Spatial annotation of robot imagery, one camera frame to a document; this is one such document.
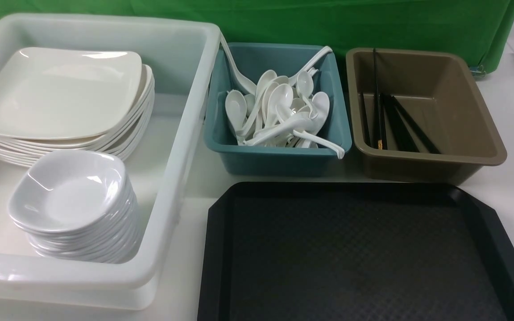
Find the small white square bowl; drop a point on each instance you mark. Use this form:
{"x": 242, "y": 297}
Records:
{"x": 67, "y": 190}

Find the white square rice plate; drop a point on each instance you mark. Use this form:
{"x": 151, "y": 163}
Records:
{"x": 64, "y": 94}

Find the stack of white bowls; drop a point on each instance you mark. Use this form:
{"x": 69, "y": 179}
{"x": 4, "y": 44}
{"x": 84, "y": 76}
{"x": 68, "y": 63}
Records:
{"x": 109, "y": 239}

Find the stack of white plates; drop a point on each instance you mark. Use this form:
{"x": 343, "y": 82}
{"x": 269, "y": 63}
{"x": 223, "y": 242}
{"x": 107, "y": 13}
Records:
{"x": 120, "y": 141}

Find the teal plastic bin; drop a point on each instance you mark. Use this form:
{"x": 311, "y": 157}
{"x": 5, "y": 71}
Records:
{"x": 252, "y": 60}

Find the black serving tray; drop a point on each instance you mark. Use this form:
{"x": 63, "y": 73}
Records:
{"x": 319, "y": 251}

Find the large white plastic bin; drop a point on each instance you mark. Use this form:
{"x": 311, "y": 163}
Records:
{"x": 182, "y": 56}

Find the long white ladle spoon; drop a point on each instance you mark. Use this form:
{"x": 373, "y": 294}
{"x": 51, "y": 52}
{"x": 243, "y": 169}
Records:
{"x": 244, "y": 83}

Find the pile of white spoons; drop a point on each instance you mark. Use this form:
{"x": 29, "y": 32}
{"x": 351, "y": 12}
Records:
{"x": 284, "y": 111}

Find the black chopstick gold tip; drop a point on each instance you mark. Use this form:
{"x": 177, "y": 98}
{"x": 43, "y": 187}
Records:
{"x": 378, "y": 102}

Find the black chopsticks in bin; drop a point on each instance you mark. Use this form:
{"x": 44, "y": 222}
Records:
{"x": 401, "y": 123}

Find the brown plastic bin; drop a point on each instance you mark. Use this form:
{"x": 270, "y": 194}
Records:
{"x": 439, "y": 91}

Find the green backdrop cloth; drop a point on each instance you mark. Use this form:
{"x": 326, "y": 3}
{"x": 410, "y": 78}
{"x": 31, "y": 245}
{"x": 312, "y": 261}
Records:
{"x": 475, "y": 30}

